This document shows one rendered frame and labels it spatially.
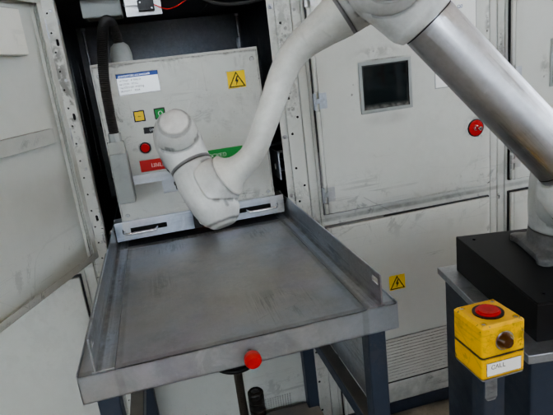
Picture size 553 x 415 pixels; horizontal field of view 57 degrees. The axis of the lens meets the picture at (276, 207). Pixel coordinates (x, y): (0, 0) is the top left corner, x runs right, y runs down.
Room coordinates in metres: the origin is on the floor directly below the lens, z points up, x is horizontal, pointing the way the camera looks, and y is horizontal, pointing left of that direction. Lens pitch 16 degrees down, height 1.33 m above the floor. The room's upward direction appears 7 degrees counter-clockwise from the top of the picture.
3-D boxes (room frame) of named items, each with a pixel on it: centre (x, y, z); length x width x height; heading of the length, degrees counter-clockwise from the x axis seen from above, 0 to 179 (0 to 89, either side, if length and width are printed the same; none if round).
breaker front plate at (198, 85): (1.55, 0.24, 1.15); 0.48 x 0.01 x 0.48; 102
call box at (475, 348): (0.75, -0.33, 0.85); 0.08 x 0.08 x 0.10; 12
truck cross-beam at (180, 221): (1.57, 0.24, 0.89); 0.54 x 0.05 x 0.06; 102
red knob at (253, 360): (0.83, 0.08, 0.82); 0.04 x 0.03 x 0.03; 12
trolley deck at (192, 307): (1.18, 0.16, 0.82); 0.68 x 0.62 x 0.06; 12
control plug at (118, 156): (1.44, 0.43, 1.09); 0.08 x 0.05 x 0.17; 12
